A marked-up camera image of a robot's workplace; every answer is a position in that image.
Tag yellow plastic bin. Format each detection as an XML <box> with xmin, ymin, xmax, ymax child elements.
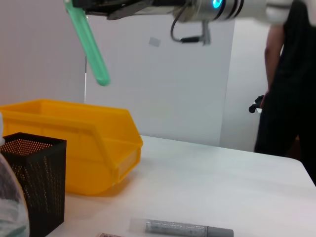
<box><xmin>0</xmin><ymin>98</ymin><xmax>144</xmax><ymax>197</ymax></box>

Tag black handheld device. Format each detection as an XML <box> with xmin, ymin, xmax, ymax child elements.
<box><xmin>248</xmin><ymin>95</ymin><xmax>265</xmax><ymax>114</ymax></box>

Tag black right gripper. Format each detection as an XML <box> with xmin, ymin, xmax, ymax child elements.
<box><xmin>73</xmin><ymin>0</ymin><xmax>178</xmax><ymax>20</ymax></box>

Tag person in black clothes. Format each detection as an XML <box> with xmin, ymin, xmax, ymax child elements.
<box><xmin>254</xmin><ymin>0</ymin><xmax>316</xmax><ymax>188</ymax></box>

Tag green utility knife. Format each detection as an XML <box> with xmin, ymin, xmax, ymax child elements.
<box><xmin>63</xmin><ymin>0</ymin><xmax>111</xmax><ymax>87</ymax></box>

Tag grey marker pen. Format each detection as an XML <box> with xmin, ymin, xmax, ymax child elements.
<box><xmin>129</xmin><ymin>218</ymin><xmax>235</xmax><ymax>237</ymax></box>

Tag clear water bottle green label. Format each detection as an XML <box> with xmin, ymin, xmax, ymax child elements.
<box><xmin>0</xmin><ymin>112</ymin><xmax>30</xmax><ymax>237</ymax></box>

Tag right wrist cable with connector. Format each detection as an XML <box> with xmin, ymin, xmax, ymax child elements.
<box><xmin>169</xmin><ymin>14</ymin><xmax>212</xmax><ymax>47</ymax></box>

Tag black mesh pen holder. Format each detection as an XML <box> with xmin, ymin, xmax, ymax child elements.
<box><xmin>0</xmin><ymin>132</ymin><xmax>67</xmax><ymax>237</ymax></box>

